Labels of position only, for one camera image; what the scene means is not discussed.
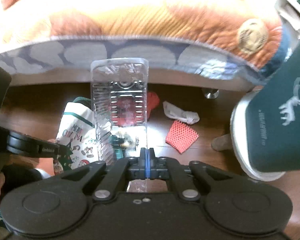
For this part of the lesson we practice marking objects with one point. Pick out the white tissue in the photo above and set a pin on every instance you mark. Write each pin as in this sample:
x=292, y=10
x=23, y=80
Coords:
x=176, y=113

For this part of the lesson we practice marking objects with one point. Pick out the red foam fruit net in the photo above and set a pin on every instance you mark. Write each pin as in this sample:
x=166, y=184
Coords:
x=181, y=136

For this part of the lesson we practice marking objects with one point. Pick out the metal bed leg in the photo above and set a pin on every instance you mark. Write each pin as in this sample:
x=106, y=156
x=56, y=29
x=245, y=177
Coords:
x=210, y=93

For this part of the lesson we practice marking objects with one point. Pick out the clear plastic packaging tray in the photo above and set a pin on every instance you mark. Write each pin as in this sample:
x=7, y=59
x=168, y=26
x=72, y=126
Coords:
x=119, y=101

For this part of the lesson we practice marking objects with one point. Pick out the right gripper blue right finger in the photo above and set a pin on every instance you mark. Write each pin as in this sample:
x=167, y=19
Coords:
x=151, y=163

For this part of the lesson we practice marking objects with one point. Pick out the teal trash bin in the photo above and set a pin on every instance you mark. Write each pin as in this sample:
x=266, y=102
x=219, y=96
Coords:
x=265, y=125

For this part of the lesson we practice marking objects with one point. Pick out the red plastic bag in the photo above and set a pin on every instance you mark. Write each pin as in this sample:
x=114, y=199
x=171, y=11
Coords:
x=152, y=102

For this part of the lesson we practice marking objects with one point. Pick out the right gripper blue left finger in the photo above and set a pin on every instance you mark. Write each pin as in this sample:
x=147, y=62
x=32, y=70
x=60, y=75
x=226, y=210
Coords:
x=143, y=163

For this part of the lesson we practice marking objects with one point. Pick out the orange flower quilt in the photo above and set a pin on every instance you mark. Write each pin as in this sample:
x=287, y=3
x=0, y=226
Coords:
x=218, y=43

